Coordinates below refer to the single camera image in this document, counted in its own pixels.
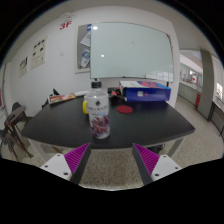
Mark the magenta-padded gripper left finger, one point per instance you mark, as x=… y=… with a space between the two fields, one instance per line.
x=74 y=159

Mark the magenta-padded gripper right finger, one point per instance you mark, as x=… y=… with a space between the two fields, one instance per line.
x=149 y=159

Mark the clear bottle with white label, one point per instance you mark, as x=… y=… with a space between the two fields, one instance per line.
x=99 y=113

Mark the flat round red coaster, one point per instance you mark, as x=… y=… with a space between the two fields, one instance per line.
x=124 y=109

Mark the colourful flat book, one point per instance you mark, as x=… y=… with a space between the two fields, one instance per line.
x=61 y=98

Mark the blue and white cardboard box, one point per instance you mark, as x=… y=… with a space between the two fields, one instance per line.
x=146 y=93

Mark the small white flat device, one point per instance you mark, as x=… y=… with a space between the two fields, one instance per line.
x=82 y=93

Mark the dark wooden chair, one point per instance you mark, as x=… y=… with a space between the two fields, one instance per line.
x=15 y=116

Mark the red and black tool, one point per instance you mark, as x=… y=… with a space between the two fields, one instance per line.
x=114 y=92

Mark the red fire extinguisher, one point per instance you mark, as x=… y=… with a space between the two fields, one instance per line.
x=198 y=100

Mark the grey notice board with papers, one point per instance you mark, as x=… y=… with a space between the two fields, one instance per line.
x=83 y=50

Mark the large whiteboard on stand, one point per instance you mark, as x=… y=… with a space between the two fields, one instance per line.
x=131 y=50

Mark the small white wall poster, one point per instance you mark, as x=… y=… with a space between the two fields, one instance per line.
x=23 y=66

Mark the large white wall poster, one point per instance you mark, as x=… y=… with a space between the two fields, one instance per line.
x=39 y=52

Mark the white wall-mounted fixture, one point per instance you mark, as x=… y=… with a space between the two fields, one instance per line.
x=68 y=15

